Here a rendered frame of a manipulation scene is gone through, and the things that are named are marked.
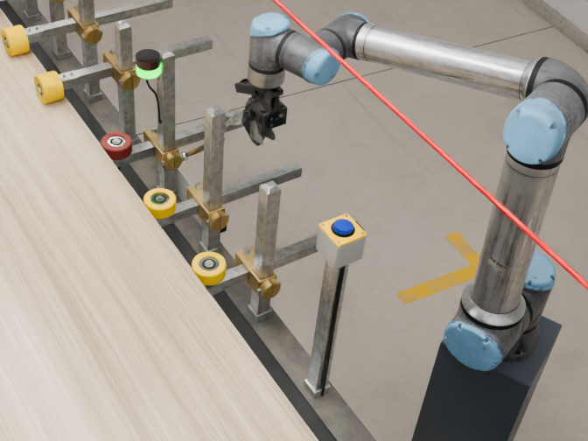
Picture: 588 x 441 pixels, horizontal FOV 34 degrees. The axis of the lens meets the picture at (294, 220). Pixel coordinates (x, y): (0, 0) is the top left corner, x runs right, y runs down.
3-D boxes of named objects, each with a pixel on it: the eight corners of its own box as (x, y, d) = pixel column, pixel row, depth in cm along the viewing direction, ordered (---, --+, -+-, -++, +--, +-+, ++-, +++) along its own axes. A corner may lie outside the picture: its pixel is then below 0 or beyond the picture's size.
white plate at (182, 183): (159, 170, 274) (159, 143, 267) (203, 226, 258) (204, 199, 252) (157, 170, 273) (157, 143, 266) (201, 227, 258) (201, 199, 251)
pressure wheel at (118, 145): (125, 159, 261) (123, 126, 253) (138, 177, 256) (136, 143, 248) (98, 168, 257) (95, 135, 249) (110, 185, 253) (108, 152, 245)
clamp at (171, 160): (160, 139, 265) (159, 125, 261) (183, 167, 257) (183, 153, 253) (141, 145, 262) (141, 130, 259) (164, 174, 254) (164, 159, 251)
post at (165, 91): (170, 189, 269) (168, 45, 236) (175, 197, 267) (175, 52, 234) (158, 193, 267) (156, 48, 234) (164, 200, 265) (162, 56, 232)
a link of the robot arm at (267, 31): (276, 35, 214) (241, 18, 218) (272, 81, 223) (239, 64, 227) (301, 19, 220) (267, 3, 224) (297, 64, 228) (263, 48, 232)
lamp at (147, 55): (155, 115, 250) (154, 46, 235) (165, 128, 246) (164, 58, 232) (135, 122, 247) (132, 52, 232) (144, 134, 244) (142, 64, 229)
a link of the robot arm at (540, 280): (550, 306, 248) (570, 259, 236) (521, 346, 237) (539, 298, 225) (499, 277, 254) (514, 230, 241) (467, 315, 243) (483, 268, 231)
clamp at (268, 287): (253, 258, 237) (255, 244, 234) (282, 294, 229) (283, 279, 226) (232, 267, 234) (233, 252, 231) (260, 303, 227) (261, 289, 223)
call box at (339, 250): (342, 240, 196) (347, 212, 190) (362, 261, 191) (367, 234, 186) (314, 251, 192) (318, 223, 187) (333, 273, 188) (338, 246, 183)
